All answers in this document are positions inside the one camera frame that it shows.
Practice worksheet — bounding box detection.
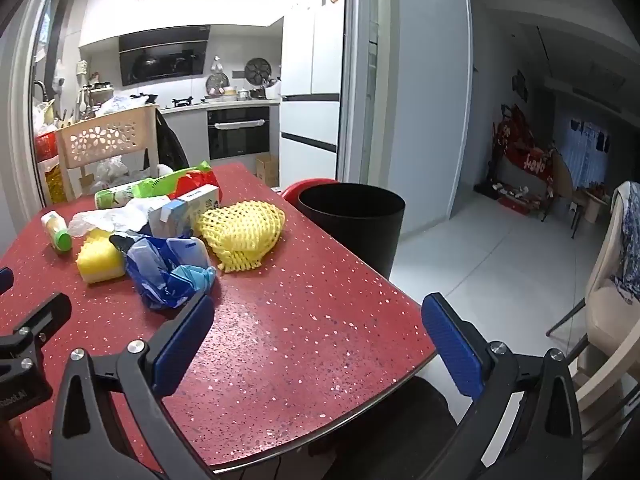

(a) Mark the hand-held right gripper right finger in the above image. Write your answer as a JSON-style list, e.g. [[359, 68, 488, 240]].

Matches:
[[421, 292, 583, 480]]

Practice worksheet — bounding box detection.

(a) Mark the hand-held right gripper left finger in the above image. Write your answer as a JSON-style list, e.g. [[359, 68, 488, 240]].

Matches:
[[50, 292, 216, 480]]

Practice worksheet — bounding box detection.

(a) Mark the blue plastic bag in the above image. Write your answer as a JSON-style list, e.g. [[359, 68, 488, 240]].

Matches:
[[125, 236, 218, 311]]

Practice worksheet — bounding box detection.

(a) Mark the white and blue carton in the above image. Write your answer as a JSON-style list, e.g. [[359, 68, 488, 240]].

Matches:
[[148, 185, 222, 238]]

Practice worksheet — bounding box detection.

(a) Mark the black trash bin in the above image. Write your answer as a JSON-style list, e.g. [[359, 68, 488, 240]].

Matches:
[[297, 184, 406, 281]]

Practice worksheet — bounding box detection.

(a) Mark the green plastic bag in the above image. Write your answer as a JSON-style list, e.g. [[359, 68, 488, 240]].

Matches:
[[131, 160, 213, 200]]

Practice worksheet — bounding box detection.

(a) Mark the red plastic bag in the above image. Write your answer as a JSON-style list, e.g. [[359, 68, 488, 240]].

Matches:
[[169, 170, 223, 201]]

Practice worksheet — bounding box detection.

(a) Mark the small bottle with green cap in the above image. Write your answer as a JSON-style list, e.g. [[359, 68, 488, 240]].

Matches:
[[41, 211, 73, 252]]

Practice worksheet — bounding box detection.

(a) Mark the yellow sponge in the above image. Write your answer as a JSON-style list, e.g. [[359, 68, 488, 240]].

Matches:
[[76, 229, 127, 285]]

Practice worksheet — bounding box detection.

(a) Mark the yellow oil bottle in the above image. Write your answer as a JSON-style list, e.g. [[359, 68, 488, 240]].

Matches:
[[44, 162, 66, 203]]

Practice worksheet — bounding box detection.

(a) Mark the white crumpled plastic wrap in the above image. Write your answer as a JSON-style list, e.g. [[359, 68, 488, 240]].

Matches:
[[67, 200, 171, 238]]

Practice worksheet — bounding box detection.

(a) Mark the yellow foam fruit net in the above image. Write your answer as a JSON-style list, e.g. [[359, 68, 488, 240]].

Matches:
[[195, 201, 286, 273]]

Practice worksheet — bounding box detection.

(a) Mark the green and white can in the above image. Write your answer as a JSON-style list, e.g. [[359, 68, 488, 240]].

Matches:
[[94, 182, 136, 210]]

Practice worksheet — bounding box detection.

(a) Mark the red packet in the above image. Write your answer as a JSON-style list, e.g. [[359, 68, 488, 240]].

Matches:
[[34, 130, 58, 163]]

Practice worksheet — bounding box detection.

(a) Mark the white plastic bag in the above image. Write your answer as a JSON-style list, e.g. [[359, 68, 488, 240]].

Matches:
[[95, 157, 131, 191]]

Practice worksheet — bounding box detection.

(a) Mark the beige dining chair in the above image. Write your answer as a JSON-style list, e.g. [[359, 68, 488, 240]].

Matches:
[[545, 180, 640, 456]]

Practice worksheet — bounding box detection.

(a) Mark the beige plastic chair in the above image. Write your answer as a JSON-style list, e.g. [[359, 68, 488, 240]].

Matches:
[[54, 105, 161, 201]]

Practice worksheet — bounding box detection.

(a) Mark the red plastic stool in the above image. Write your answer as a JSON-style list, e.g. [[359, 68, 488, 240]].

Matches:
[[280, 178, 338, 211]]

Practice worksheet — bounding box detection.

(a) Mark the cardboard box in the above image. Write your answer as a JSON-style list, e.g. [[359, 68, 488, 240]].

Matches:
[[255, 154, 280, 188]]

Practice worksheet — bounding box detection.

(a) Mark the black jacket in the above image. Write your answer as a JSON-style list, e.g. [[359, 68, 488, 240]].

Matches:
[[145, 107, 191, 171]]

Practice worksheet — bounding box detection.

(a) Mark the red decoration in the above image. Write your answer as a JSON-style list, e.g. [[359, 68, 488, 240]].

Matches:
[[490, 105, 558, 211]]

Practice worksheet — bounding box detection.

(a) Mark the blue patterned cloth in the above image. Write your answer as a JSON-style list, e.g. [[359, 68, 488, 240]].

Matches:
[[607, 182, 640, 306]]

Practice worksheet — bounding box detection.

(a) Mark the black built-in oven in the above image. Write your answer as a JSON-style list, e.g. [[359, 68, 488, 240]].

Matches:
[[206, 105, 271, 161]]

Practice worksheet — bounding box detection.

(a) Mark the white curtain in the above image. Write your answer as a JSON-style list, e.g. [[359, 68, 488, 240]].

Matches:
[[555, 115, 613, 186]]

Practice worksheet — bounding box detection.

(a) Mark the black range hood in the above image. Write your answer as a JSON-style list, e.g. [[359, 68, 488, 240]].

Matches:
[[118, 25, 211, 87]]

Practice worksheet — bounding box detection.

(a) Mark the round dark steamer rack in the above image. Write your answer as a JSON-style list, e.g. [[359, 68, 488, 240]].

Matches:
[[245, 57, 271, 85]]

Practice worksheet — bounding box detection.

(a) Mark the white refrigerator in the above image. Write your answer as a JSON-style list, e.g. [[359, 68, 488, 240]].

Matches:
[[278, 0, 348, 191]]

